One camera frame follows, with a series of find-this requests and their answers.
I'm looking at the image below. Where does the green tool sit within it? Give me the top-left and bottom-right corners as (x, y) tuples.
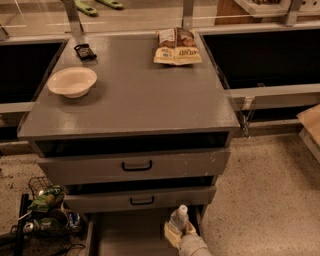
(97, 0), (124, 10)
(74, 0), (98, 17)

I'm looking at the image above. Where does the clear plastic water bottle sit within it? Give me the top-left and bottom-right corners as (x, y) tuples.
(169, 205), (189, 233)

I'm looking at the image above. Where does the green chip bag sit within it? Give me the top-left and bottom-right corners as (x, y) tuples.
(29, 185), (65, 213)

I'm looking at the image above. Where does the small black snack packet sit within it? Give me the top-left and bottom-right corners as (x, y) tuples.
(74, 44), (97, 62)

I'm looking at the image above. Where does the black wire basket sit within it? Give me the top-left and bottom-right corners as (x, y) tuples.
(28, 176), (52, 199)

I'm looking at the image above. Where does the green tool left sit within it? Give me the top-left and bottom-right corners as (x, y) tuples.
(74, 0), (98, 17)

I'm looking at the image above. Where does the grey open bottom drawer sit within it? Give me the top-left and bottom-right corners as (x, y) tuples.
(85, 206), (198, 256)

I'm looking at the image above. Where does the grey drawer cabinet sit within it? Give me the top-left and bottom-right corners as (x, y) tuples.
(18, 35), (239, 196)

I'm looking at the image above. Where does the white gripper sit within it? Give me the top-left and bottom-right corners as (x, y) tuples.
(164, 221), (212, 256)

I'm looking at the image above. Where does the white ceramic bowl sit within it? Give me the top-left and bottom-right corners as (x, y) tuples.
(47, 67), (97, 98)

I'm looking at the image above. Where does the grey middle drawer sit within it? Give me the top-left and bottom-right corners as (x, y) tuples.
(65, 186), (216, 213)

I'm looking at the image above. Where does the grey top drawer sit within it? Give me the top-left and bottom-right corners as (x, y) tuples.
(38, 149), (231, 185)

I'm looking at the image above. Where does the green tool right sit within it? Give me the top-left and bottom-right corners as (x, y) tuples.
(97, 0), (124, 10)

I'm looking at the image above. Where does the brown and yellow snack bag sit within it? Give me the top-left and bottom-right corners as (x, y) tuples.
(154, 27), (202, 66)

